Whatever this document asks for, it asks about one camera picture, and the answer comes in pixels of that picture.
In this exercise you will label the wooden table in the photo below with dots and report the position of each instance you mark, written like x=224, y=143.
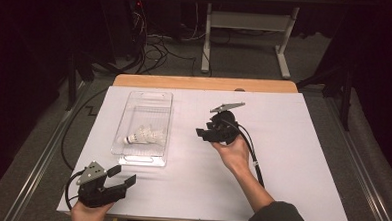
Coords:
x=201, y=83

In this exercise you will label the black metal stand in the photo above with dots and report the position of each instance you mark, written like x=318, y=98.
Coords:
x=72, y=85
x=346, y=103

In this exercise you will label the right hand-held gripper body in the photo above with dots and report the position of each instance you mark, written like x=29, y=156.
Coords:
x=225, y=130

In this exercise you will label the clear plastic tray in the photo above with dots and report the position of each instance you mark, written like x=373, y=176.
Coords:
x=144, y=105

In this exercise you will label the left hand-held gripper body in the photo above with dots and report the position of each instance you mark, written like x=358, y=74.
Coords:
x=95, y=194

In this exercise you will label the aluminium floor rail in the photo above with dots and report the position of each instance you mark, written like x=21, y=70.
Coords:
x=42, y=164
x=362, y=174

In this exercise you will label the white metal desk frame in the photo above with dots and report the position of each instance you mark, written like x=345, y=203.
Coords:
x=248, y=21

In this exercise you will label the person's right hand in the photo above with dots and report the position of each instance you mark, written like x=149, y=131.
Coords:
x=236, y=155

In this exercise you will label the black computer tower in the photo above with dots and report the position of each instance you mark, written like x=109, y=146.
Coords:
x=121, y=27

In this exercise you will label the white paper sheet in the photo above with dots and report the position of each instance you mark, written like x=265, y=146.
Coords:
x=298, y=161

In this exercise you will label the person's left hand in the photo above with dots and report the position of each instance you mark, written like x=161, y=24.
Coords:
x=86, y=216

